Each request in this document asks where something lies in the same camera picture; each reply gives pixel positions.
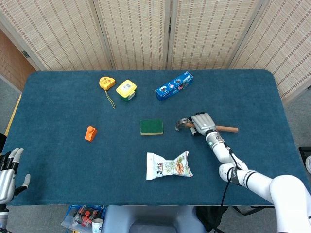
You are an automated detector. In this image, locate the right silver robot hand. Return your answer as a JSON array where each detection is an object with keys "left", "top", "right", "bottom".
[{"left": 190, "top": 112, "right": 217, "bottom": 137}]

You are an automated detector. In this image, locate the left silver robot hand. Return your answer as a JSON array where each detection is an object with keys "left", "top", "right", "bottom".
[{"left": 0, "top": 147, "right": 32, "bottom": 204}]

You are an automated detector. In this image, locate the wooden handle claw hammer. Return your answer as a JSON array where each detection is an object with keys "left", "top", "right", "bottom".
[{"left": 175, "top": 116, "right": 239, "bottom": 134}]

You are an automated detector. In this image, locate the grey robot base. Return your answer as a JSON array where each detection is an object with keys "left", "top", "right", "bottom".
[{"left": 103, "top": 205, "right": 207, "bottom": 233}]

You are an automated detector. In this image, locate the green and yellow sponge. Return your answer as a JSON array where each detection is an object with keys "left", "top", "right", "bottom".
[{"left": 139, "top": 118, "right": 164, "bottom": 136}]

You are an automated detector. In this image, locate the blue Oreo cookie box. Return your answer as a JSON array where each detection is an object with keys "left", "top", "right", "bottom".
[{"left": 155, "top": 71, "right": 194, "bottom": 102}]

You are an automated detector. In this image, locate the white peanut snack bag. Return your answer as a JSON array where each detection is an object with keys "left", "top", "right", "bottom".
[{"left": 146, "top": 150, "right": 194, "bottom": 181}]

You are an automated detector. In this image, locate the blue felt table cover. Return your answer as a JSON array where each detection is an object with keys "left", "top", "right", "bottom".
[{"left": 4, "top": 69, "right": 302, "bottom": 207}]

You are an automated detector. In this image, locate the yellow strip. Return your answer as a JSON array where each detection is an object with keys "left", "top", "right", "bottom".
[{"left": 4, "top": 94, "right": 22, "bottom": 136}]

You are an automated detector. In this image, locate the green bin with yellow lid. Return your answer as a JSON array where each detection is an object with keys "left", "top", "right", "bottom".
[{"left": 116, "top": 79, "right": 138, "bottom": 103}]

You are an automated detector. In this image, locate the clear plastic bag of parts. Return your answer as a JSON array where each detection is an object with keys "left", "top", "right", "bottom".
[{"left": 60, "top": 205, "right": 107, "bottom": 233}]

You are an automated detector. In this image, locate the woven folding screen panel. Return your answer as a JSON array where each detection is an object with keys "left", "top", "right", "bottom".
[
  {"left": 229, "top": 0, "right": 311, "bottom": 102},
  {"left": 92, "top": 0, "right": 175, "bottom": 71},
  {"left": 166, "top": 0, "right": 267, "bottom": 70},
  {"left": 0, "top": 0, "right": 116, "bottom": 71}
]

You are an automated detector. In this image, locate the black bag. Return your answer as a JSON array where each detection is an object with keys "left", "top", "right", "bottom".
[{"left": 195, "top": 205, "right": 275, "bottom": 233}]

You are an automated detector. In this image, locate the orange toy block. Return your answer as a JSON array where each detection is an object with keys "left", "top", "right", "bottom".
[{"left": 84, "top": 126, "right": 98, "bottom": 143}]

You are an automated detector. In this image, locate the white paper cup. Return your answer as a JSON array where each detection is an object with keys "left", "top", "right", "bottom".
[{"left": 92, "top": 218, "right": 104, "bottom": 233}]

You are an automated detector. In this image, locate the black box with white disc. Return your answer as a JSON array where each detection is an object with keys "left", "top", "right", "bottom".
[{"left": 298, "top": 146, "right": 311, "bottom": 174}]

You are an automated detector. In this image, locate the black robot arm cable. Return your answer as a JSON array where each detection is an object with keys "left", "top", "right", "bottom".
[{"left": 212, "top": 144, "right": 243, "bottom": 233}]

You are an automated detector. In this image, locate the yellow tape measure with strap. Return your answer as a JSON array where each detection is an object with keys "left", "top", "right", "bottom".
[{"left": 99, "top": 76, "right": 116, "bottom": 109}]

